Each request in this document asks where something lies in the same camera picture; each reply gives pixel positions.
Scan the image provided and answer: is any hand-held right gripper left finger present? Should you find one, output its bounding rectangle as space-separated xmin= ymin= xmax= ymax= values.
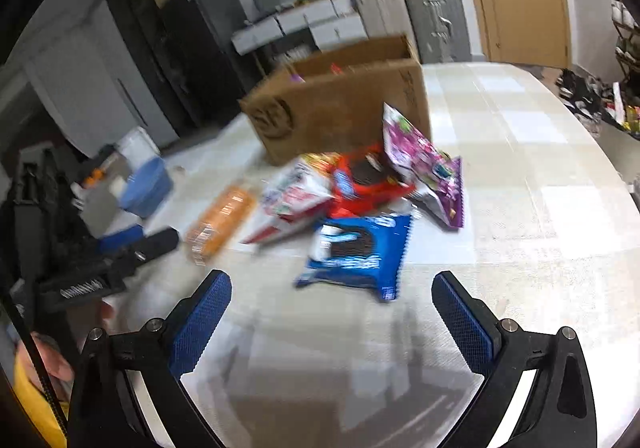
xmin=67 ymin=269 xmax=233 ymax=448

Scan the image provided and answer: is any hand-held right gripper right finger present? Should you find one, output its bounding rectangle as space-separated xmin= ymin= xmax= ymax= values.
xmin=431 ymin=272 xmax=598 ymax=448

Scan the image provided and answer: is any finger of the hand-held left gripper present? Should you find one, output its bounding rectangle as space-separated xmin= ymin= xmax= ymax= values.
xmin=97 ymin=223 xmax=146 ymax=254
xmin=127 ymin=227 xmax=180 ymax=265

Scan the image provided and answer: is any orange bread packet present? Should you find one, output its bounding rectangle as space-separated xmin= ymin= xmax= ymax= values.
xmin=184 ymin=183 xmax=258 ymax=266

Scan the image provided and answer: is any blue cookie packet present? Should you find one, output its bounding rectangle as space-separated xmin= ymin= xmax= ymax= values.
xmin=294 ymin=213 xmax=413 ymax=303

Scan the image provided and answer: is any white red snack packet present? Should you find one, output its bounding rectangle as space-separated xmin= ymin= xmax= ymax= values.
xmin=240 ymin=160 xmax=336 ymax=246

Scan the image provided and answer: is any dark purple candy packet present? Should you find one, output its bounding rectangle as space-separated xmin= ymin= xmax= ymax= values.
xmin=382 ymin=102 xmax=466 ymax=231

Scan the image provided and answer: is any red cookie packet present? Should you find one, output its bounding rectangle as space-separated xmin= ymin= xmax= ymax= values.
xmin=327 ymin=143 xmax=418 ymax=219

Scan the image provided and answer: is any yellow orange snack packet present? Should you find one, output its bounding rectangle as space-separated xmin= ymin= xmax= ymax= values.
xmin=300 ymin=152 xmax=346 ymax=174

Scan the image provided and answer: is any brown cardboard box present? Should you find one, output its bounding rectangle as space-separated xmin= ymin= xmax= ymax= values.
xmin=239 ymin=34 xmax=433 ymax=168

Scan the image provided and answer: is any person's left hand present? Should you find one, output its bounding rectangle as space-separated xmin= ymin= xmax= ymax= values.
xmin=15 ymin=332 xmax=76 ymax=381

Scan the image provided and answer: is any blue bowl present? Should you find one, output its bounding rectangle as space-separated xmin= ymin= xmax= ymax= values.
xmin=119 ymin=157 xmax=173 ymax=219

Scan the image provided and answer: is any black wardrobe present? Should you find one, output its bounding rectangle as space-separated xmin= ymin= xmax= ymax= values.
xmin=102 ymin=0 xmax=191 ymax=144

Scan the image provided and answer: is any dark grey fridge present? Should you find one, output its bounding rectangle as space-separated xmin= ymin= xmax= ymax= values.
xmin=160 ymin=0 xmax=251 ymax=129

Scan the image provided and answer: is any pile of dark shoes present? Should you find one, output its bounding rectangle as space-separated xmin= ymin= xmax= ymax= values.
xmin=555 ymin=68 xmax=616 ymax=121

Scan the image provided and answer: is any white desk with drawers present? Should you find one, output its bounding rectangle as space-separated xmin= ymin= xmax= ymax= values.
xmin=231 ymin=0 xmax=368 ymax=59

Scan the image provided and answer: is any silver suitcase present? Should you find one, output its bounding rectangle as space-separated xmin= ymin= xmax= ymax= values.
xmin=402 ymin=0 xmax=473 ymax=65

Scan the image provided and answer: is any beige suitcase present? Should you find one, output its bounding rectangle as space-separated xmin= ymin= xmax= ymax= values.
xmin=350 ymin=0 xmax=416 ymax=46

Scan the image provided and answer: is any wooden shoe rack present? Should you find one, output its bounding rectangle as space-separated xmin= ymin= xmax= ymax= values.
xmin=597 ymin=0 xmax=640 ymax=79

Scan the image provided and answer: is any black braided cable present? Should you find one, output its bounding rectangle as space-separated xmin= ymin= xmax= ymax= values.
xmin=0 ymin=278 xmax=68 ymax=434

